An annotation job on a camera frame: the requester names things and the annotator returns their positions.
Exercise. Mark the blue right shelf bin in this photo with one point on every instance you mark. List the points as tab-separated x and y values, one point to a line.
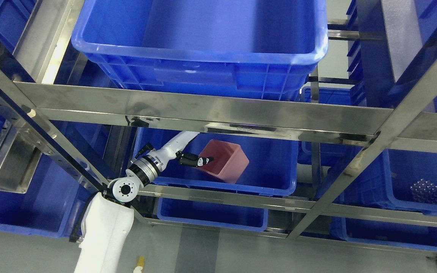
386	182

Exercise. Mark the blue bottom shelf bin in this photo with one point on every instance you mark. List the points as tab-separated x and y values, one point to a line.
212	214

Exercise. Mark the blue lower left bin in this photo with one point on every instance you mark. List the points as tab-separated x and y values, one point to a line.
50	207

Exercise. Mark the blue shelf bin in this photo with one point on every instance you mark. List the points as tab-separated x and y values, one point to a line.
271	169
386	182
212	214

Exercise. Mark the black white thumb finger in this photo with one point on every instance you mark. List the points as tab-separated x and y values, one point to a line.
194	160

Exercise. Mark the blue middle shelf bin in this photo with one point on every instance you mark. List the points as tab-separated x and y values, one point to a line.
271	169

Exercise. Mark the stainless steel shelf rack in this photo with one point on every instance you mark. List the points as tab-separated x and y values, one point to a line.
369	93

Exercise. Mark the blue bottom right bin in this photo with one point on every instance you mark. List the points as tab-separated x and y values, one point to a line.
384	233

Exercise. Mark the cluster of metal balls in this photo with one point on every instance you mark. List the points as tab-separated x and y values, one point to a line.
424	191

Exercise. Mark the pink plastic storage box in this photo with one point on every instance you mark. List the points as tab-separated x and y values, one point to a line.
230	161

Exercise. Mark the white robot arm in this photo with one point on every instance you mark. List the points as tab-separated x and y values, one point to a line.
108	216

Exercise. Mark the large blue top bin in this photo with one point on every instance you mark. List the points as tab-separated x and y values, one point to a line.
258	49

